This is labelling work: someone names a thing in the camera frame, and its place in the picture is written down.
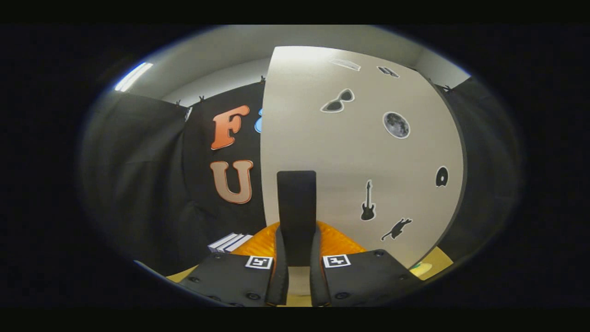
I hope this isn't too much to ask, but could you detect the small stack of books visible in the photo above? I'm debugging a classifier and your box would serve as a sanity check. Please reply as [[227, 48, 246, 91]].
[[207, 232, 253, 253]]

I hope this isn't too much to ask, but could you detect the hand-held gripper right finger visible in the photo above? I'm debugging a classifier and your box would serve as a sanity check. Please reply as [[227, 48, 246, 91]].
[[310, 220, 425, 307]]

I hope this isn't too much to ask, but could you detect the black backdrop cloth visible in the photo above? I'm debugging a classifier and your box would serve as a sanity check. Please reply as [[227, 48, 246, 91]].
[[78, 76, 521, 277]]

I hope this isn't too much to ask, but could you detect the black door handle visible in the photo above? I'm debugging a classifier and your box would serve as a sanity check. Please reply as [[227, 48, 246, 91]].
[[277, 171, 318, 267]]

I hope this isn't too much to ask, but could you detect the ceiling light strip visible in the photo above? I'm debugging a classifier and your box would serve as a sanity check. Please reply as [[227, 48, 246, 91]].
[[114, 62, 153, 92]]

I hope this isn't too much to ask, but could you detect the white cabinet door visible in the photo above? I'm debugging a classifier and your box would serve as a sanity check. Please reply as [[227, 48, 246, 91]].
[[260, 45, 467, 296]]

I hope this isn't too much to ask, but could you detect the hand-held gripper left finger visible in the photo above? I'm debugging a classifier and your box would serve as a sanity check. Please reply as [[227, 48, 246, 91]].
[[177, 221, 289, 307]]

